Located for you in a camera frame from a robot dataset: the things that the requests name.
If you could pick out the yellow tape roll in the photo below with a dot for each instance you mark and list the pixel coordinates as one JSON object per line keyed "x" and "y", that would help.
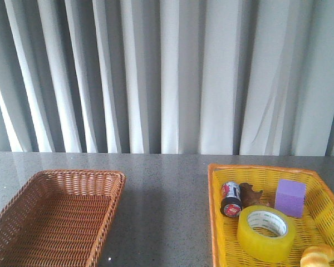
{"x": 266, "y": 233}

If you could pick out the grey pleated curtain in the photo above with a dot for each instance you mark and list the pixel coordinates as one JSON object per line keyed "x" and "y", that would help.
{"x": 171, "y": 77}

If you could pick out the small red-blue can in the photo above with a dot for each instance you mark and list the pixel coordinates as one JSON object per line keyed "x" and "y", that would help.
{"x": 231, "y": 204}

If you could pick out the brown toy animal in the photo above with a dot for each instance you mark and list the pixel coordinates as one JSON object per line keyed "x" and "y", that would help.
{"x": 249, "y": 197}

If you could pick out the purple foam block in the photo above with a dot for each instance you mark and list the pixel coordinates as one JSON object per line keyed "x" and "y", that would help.
{"x": 290, "y": 196}

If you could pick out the brown wicker basket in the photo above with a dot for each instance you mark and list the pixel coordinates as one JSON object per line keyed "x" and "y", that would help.
{"x": 60, "y": 218}

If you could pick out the yellow plastic basket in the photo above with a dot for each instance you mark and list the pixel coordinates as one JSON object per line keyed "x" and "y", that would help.
{"x": 316, "y": 226}

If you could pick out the toy croissant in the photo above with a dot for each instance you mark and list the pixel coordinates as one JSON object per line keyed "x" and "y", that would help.
{"x": 317, "y": 255}

